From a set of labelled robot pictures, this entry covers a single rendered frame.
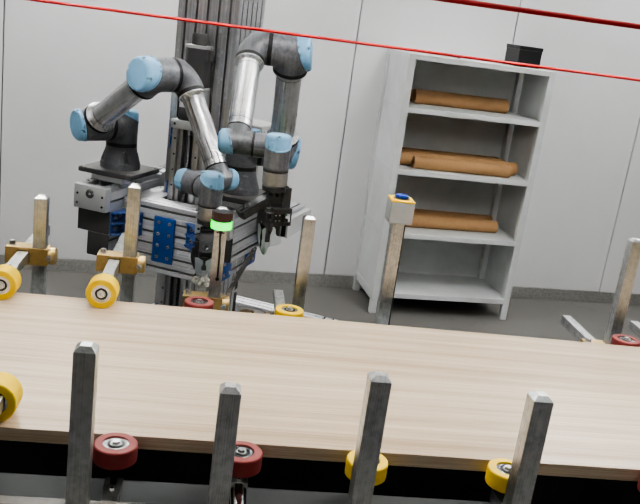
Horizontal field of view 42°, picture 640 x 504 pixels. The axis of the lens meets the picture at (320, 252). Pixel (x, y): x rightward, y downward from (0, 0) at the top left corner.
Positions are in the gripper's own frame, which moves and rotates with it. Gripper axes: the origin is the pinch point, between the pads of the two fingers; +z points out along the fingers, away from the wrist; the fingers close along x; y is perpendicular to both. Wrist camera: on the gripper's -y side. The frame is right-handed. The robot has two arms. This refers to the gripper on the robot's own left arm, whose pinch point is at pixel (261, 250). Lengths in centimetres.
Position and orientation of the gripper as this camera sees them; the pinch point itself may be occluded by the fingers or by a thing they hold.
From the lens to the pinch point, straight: 250.4
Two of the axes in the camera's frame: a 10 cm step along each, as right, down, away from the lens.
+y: 8.9, -0.3, 4.5
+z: -1.1, 9.5, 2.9
